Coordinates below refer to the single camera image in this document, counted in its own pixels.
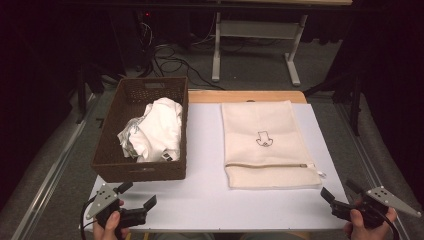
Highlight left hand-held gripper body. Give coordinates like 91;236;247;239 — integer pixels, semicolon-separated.
85;182;148;234

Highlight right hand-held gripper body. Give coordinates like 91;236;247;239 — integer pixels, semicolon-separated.
331;185;422;230

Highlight brown woven basket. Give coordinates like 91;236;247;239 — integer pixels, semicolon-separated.
90;76;190;184

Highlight white garment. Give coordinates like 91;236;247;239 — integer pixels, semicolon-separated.
117;97;184;164

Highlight cream mesh laundry bag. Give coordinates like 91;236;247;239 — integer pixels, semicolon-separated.
220;100;326;190

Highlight person's left hand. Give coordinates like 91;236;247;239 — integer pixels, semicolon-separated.
92;199;132;240

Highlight person's right hand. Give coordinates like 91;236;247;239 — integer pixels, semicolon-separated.
343;199;398;240

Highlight white board mat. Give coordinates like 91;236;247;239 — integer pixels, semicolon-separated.
79;102;359;233

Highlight black metal stand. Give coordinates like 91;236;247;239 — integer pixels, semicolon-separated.
302;73;364;137
75;63;105;125

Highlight black device with red light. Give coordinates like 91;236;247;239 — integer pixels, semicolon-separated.
134;9;158;46

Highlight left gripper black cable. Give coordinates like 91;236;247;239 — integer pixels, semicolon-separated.
79;195;98;240

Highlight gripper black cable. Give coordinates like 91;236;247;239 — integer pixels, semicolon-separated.
79;195;98;240
376;213;402;240

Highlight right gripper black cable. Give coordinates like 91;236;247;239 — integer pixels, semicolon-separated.
376;213;402;240

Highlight metal floor rail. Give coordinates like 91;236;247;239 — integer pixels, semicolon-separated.
334;103;412;240
11;93;98;240

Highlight black floor cables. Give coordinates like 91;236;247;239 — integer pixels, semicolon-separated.
151;43;226;92

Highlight white metal desk frame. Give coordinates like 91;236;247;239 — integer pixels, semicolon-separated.
211;11;309;87

